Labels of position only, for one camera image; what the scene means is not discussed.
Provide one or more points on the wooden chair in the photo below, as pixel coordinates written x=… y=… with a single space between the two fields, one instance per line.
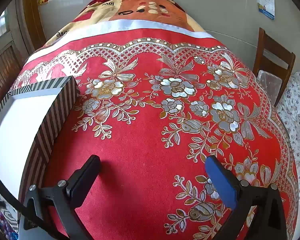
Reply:
x=267 y=47

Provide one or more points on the striped white box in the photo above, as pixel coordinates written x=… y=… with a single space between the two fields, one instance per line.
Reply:
x=20 y=125

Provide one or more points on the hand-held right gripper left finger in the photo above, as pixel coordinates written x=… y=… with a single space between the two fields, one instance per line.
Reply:
x=85 y=177

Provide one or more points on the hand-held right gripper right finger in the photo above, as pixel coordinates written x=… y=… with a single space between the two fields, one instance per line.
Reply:
x=221 y=182

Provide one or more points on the printed blanket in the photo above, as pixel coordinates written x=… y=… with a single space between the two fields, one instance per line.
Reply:
x=130 y=10

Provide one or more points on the wooden louvred door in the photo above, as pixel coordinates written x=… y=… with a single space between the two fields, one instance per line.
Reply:
x=2 y=75

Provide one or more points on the red floral tablecloth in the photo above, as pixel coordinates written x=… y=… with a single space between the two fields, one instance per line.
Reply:
x=145 y=140

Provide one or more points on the pink chair cushion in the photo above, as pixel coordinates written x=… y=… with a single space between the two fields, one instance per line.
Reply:
x=270 y=85

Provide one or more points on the wooden door frame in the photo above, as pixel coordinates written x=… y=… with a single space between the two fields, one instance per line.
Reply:
x=32 y=12

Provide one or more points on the window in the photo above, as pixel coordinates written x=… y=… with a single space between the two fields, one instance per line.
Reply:
x=1 y=27

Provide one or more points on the floral purple cloth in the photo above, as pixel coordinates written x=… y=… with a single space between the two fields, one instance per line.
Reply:
x=296 y=105

